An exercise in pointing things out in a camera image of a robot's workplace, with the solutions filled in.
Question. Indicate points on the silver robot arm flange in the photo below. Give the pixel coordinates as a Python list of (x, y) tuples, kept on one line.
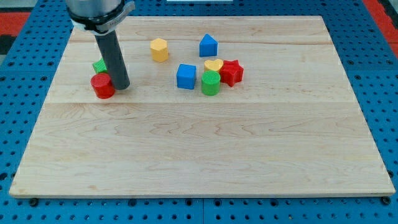
[(98, 16)]

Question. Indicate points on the wooden board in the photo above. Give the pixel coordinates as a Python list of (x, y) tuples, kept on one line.
[(291, 128)]

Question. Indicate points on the green cylinder block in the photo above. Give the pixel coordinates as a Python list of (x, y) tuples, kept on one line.
[(210, 83)]

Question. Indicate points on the blue cube block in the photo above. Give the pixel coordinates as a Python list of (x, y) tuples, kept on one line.
[(186, 76)]

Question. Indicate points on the yellow heart block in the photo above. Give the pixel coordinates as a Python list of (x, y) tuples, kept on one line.
[(213, 65)]

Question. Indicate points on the red star block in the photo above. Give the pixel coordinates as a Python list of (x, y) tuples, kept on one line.
[(231, 72)]

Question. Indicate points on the blue triangle block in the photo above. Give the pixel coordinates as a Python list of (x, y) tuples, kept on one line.
[(208, 46)]

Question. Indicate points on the yellow hexagon block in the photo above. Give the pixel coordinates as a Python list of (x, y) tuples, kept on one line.
[(159, 50)]

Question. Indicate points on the red cylinder block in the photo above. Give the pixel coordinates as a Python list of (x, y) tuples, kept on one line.
[(102, 85)]

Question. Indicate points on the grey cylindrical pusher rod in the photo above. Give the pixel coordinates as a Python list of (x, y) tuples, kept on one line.
[(111, 53)]

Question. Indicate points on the green star block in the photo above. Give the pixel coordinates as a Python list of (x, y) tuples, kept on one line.
[(99, 66)]

